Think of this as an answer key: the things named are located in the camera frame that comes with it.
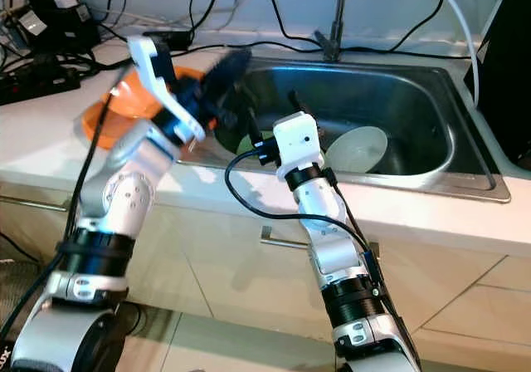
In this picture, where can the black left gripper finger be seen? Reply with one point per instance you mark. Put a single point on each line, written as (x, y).
(228, 63)
(220, 90)

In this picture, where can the orange plastic plate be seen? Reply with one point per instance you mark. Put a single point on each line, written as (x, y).
(99, 131)

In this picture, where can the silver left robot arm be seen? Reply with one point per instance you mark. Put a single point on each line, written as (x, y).
(124, 198)

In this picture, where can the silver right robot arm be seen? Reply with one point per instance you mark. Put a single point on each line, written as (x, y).
(332, 247)

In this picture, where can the black power strip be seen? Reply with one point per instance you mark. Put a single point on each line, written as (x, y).
(37, 88)

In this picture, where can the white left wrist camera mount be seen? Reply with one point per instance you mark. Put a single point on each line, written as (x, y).
(153, 73)

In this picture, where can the black charger with white labels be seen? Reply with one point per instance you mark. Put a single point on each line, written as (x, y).
(54, 27)

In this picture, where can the black appliance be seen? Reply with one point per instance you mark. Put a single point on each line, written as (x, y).
(506, 73)

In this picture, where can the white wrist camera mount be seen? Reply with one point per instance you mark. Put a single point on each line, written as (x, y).
(153, 73)
(299, 144)

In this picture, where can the stainless steel sink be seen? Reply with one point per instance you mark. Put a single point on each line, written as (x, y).
(398, 90)

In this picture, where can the metal sink faucet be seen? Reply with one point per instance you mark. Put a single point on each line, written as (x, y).
(328, 48)

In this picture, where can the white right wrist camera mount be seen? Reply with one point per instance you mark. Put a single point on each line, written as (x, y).
(299, 144)

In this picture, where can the white plug adapter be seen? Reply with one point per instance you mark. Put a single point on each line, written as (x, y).
(64, 2)

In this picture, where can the green plastic plate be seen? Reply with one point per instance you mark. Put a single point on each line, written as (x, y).
(241, 148)

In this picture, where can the translucent grey bowl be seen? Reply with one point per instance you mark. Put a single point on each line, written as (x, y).
(357, 148)

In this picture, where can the small black power adapter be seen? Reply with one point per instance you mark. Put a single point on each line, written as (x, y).
(174, 40)

